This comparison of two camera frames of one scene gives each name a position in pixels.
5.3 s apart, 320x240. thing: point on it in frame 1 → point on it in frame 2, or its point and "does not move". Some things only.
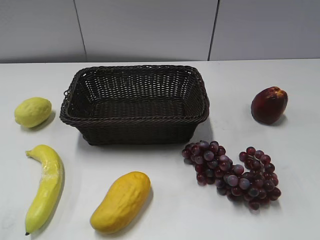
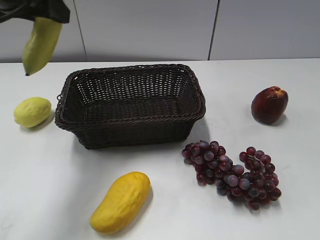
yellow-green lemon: (33, 112) does not move
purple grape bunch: (254, 182) does not move
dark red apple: (268, 105) does not move
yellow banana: (45, 201) → (41, 44)
